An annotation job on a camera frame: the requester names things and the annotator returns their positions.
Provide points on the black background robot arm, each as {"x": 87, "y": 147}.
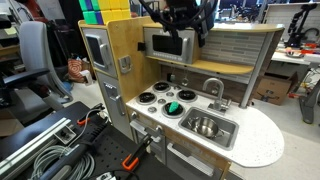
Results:
{"x": 296, "y": 30}

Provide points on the silver hanging utensil hook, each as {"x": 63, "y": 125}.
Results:
{"x": 185, "y": 80}

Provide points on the silver stove top knob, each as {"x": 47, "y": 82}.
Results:
{"x": 177, "y": 88}
{"x": 152, "y": 109}
{"x": 170, "y": 94}
{"x": 161, "y": 101}

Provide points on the black toy stove burner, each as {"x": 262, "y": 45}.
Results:
{"x": 161, "y": 86}
{"x": 186, "y": 95}
{"x": 166, "y": 112}
{"x": 146, "y": 98}

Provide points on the grey toy cabinet door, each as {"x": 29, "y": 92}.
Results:
{"x": 190, "y": 160}

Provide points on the small metal bracket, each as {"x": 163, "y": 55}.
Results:
{"x": 65, "y": 135}

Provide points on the grey office chair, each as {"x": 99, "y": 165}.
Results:
{"x": 36, "y": 56}

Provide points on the white side table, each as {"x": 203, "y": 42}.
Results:
{"x": 293, "y": 58}

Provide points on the grey toy microwave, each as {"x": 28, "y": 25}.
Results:
{"x": 166, "y": 45}

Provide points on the black and orange clamp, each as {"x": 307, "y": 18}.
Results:
{"x": 135, "y": 158}
{"x": 87, "y": 117}

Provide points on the grey toy fridge door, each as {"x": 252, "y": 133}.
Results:
{"x": 111, "y": 106}

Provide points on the silver toy faucet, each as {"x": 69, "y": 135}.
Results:
{"x": 218, "y": 100}

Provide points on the silver metal pot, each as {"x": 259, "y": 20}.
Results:
{"x": 205, "y": 126}

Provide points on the grey toy sink basin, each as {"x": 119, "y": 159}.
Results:
{"x": 230, "y": 128}

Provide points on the wooden toy kitchen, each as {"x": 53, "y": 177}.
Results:
{"x": 260, "y": 140}

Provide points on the grey toy oven door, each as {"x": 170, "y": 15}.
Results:
{"x": 146, "y": 135}

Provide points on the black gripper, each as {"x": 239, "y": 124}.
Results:
{"x": 186, "y": 15}

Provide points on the red spiral pattern bag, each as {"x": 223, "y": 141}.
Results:
{"x": 76, "y": 70}

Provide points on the green toy grapes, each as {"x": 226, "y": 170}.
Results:
{"x": 173, "y": 107}

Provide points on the large multicolour puzzle cube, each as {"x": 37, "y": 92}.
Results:
{"x": 110, "y": 11}

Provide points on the long black ribbed tool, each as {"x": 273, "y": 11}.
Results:
{"x": 83, "y": 146}

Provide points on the open cardboard box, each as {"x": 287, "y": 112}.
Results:
{"x": 271, "y": 88}

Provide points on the aluminium extrusion rail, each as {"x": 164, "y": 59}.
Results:
{"x": 30, "y": 146}

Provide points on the grey toy water dispenser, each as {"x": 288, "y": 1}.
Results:
{"x": 125, "y": 64}

